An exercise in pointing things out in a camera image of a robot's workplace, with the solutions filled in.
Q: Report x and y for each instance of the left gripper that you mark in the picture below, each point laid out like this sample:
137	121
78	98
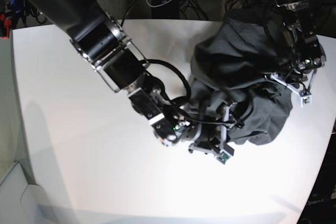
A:
307	61

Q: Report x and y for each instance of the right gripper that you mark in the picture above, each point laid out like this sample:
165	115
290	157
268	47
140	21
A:
194	132

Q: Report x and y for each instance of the dark grey t-shirt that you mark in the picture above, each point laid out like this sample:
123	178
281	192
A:
231	67

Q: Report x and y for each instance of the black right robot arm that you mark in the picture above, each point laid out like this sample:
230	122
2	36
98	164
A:
100	39

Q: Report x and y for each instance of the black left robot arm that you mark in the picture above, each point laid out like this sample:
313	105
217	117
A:
298	20

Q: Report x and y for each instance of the red clamp tool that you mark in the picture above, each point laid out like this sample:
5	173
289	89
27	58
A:
6	25

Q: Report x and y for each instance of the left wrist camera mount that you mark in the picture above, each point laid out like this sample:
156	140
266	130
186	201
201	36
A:
302	91

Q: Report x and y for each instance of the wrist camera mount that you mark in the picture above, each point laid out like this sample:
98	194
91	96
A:
302	91
225	120

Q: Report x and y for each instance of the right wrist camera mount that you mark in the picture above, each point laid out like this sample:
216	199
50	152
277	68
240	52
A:
225	120

